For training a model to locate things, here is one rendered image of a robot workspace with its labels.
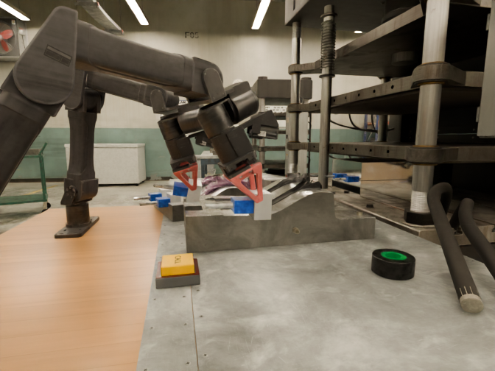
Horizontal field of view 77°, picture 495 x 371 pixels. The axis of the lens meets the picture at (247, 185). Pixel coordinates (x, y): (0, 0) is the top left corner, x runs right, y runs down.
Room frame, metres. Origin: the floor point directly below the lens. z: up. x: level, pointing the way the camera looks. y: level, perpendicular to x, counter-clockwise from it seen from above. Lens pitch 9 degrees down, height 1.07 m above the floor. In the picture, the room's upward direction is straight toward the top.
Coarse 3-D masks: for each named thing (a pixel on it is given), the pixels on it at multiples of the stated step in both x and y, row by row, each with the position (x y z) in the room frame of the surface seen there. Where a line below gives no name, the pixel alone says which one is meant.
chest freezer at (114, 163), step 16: (64, 144) 6.65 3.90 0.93; (96, 144) 6.72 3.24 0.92; (112, 144) 6.75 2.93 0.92; (128, 144) 6.79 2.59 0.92; (144, 144) 7.51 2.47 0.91; (96, 160) 6.72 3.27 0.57; (112, 160) 6.76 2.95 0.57; (128, 160) 6.79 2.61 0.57; (144, 160) 7.46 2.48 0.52; (96, 176) 6.72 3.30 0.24; (112, 176) 6.75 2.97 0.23; (128, 176) 6.79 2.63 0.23; (144, 176) 7.38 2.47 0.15
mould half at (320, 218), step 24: (312, 192) 0.77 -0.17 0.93; (192, 216) 0.70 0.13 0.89; (216, 216) 0.71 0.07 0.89; (240, 216) 0.72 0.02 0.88; (288, 216) 0.75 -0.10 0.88; (312, 216) 0.77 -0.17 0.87; (336, 216) 0.81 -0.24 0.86; (360, 216) 0.81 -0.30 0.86; (192, 240) 0.70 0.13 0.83; (216, 240) 0.71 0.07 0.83; (240, 240) 0.72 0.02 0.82; (264, 240) 0.74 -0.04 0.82; (288, 240) 0.75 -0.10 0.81; (312, 240) 0.77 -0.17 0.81; (336, 240) 0.78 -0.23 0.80
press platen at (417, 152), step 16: (288, 144) 2.11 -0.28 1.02; (304, 144) 2.03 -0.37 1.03; (336, 144) 1.65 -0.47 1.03; (352, 144) 1.50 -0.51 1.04; (368, 144) 1.39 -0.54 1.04; (384, 144) 1.39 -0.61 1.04; (400, 144) 1.39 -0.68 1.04; (448, 144) 1.39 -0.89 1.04; (464, 144) 1.39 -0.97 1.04; (480, 144) 1.39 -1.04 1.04; (416, 160) 0.98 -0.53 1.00; (432, 160) 0.96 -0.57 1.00; (448, 160) 1.01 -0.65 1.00; (464, 160) 1.08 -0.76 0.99
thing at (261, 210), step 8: (256, 192) 0.62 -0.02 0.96; (264, 192) 0.62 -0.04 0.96; (232, 200) 0.62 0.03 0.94; (240, 200) 0.60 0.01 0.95; (248, 200) 0.60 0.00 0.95; (264, 200) 0.61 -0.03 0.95; (208, 208) 0.60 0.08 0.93; (232, 208) 0.62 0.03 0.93; (240, 208) 0.60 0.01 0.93; (248, 208) 0.60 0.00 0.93; (256, 208) 0.60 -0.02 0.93; (264, 208) 0.61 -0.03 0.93; (256, 216) 0.60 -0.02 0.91; (264, 216) 0.61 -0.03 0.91
